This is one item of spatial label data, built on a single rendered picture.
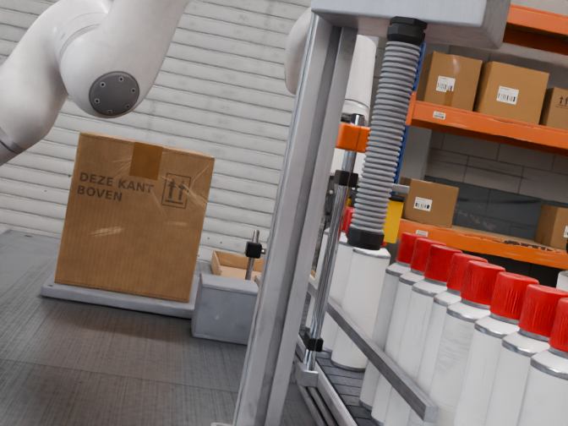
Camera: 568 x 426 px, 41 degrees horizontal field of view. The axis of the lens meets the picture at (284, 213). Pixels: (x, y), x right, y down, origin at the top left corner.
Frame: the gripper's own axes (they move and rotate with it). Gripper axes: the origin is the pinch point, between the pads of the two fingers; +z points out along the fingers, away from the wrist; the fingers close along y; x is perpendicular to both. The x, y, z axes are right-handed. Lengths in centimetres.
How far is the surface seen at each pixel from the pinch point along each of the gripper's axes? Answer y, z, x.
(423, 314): -2, 24, -50
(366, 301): -0.1, 19.1, -23.7
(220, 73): -2, -188, 349
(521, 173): 217, -160, 347
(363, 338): -4.5, 26.1, -38.1
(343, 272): -1.8, 14.3, -16.9
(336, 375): -2.9, 29.2, -23.1
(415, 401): -5, 33, -56
